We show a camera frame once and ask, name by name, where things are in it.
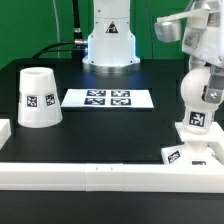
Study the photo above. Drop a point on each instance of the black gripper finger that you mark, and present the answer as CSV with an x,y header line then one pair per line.
x,y
215,86
195,63

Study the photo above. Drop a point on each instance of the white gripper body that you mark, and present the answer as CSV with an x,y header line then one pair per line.
x,y
208,44

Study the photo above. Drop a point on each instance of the white lamp bulb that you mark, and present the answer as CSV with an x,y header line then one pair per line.
x,y
199,114

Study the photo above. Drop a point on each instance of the white lamp base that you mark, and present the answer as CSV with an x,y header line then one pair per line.
x,y
195,150

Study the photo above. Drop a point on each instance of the white lamp shade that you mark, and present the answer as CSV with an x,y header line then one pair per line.
x,y
38,106

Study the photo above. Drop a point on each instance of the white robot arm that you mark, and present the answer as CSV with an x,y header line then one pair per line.
x,y
111,45

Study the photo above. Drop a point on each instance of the white right fence bar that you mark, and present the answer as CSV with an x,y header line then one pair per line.
x,y
216,141

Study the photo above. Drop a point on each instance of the white fence bar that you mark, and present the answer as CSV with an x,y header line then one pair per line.
x,y
5,131
216,141
110,177

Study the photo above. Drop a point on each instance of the white fiducial marker sheet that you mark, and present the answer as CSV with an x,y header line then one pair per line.
x,y
107,98

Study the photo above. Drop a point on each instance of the white front fence bar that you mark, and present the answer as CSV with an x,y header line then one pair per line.
x,y
110,177

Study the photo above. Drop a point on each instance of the white left fence bar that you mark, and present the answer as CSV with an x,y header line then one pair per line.
x,y
5,131

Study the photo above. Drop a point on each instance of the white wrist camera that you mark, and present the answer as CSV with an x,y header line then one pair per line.
x,y
168,28

